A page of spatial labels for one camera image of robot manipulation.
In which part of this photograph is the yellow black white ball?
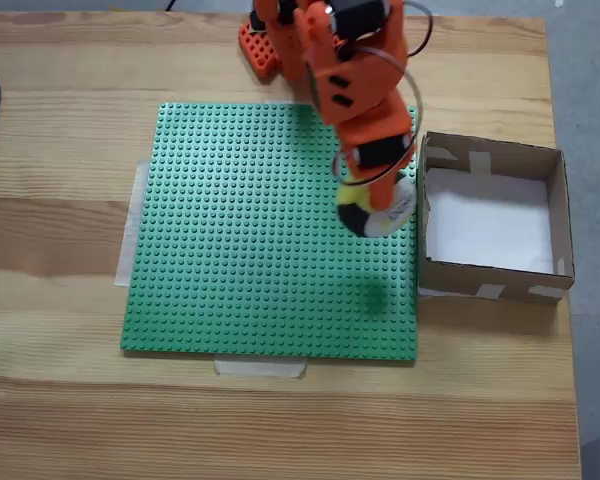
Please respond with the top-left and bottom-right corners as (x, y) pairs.
(335, 172), (417, 237)

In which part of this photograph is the white paper box lining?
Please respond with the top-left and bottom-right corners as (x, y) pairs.
(424, 167), (556, 275)

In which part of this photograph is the cardboard box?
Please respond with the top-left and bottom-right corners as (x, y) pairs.
(417, 130), (576, 305)

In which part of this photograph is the green studded baseplate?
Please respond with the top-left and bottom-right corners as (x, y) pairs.
(119, 102), (419, 368)

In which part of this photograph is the short masking tape strip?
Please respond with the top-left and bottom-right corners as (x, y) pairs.
(213, 358), (308, 380)

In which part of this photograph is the long masking tape strip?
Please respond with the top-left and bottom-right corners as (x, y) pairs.
(113, 158), (150, 289)

